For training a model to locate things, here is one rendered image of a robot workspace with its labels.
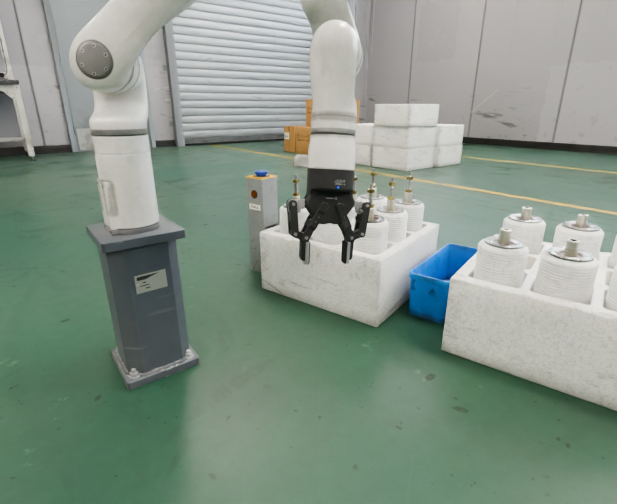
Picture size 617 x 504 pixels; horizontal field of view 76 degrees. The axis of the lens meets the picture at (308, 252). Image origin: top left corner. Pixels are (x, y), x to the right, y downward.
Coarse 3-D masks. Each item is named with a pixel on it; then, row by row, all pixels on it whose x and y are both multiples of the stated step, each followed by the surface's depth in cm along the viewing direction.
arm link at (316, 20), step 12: (300, 0) 58; (312, 0) 56; (324, 0) 56; (336, 0) 57; (312, 12) 58; (324, 12) 58; (336, 12) 59; (348, 12) 60; (312, 24) 61; (360, 48) 58; (360, 60) 60
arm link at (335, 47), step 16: (320, 32) 55; (336, 32) 54; (352, 32) 55; (320, 48) 55; (336, 48) 55; (352, 48) 55; (320, 64) 56; (336, 64) 56; (352, 64) 56; (320, 80) 57; (336, 80) 57; (352, 80) 57; (320, 96) 58; (336, 96) 57; (352, 96) 58; (320, 112) 59; (336, 112) 58; (352, 112) 59; (320, 128) 59; (336, 128) 58; (352, 128) 60
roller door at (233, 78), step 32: (224, 0) 537; (256, 0) 563; (288, 0) 593; (352, 0) 655; (192, 32) 524; (224, 32) 549; (256, 32) 576; (288, 32) 606; (192, 64) 535; (224, 64) 561; (256, 64) 590; (288, 64) 621; (192, 96) 546; (224, 96) 573; (256, 96) 603; (288, 96) 636; (192, 128) 558; (224, 128) 587; (256, 128) 620
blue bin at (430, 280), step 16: (432, 256) 112; (448, 256) 124; (464, 256) 121; (416, 272) 105; (432, 272) 115; (448, 272) 125; (416, 288) 102; (432, 288) 99; (448, 288) 97; (416, 304) 103; (432, 304) 100; (432, 320) 102
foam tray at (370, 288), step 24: (264, 240) 114; (288, 240) 109; (312, 240) 112; (408, 240) 107; (432, 240) 120; (264, 264) 117; (288, 264) 111; (312, 264) 106; (336, 264) 101; (360, 264) 96; (384, 264) 94; (408, 264) 107; (264, 288) 120; (288, 288) 114; (312, 288) 108; (336, 288) 103; (360, 288) 98; (384, 288) 97; (408, 288) 111; (336, 312) 105; (360, 312) 100; (384, 312) 101
